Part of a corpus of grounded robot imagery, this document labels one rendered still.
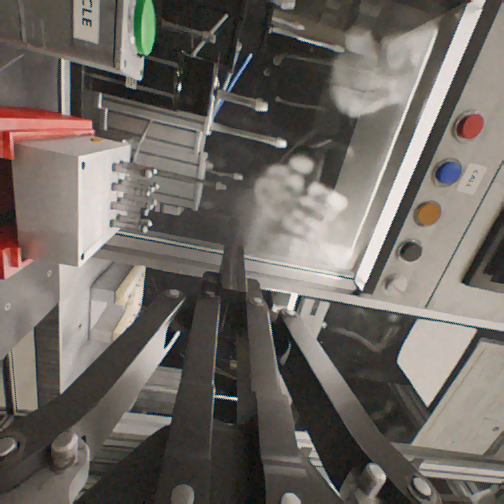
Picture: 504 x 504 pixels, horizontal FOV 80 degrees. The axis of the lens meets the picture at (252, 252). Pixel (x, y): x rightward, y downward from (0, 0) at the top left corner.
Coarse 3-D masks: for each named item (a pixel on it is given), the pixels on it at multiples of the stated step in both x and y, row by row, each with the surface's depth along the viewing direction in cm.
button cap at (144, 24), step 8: (144, 0) 24; (136, 8) 23; (144, 8) 24; (152, 8) 25; (136, 16) 23; (144, 16) 24; (152, 16) 26; (136, 24) 24; (144, 24) 24; (152, 24) 26; (136, 32) 24; (144, 32) 24; (152, 32) 26; (136, 40) 24; (144, 40) 25; (152, 40) 27; (144, 48) 25
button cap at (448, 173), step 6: (450, 162) 40; (444, 168) 40; (450, 168) 40; (456, 168) 40; (438, 174) 41; (444, 174) 40; (450, 174) 40; (456, 174) 40; (438, 180) 41; (444, 180) 41; (450, 180) 41; (456, 180) 41
